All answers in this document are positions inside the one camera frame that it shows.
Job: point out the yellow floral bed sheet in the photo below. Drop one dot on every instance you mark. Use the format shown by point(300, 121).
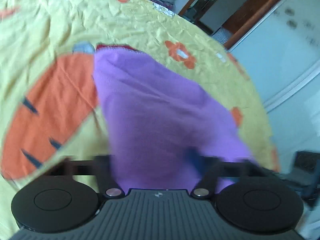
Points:
point(49, 105)

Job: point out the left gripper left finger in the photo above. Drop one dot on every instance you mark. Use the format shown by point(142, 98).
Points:
point(66, 196)

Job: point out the brown wooden door frame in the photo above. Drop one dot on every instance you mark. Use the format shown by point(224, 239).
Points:
point(233, 17)

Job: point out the white wardrobe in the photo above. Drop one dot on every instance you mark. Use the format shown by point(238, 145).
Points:
point(281, 52)

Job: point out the purple sweater with red trim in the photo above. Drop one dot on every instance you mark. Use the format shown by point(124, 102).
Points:
point(154, 117)

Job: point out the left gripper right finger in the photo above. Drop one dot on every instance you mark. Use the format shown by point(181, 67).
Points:
point(247, 196)

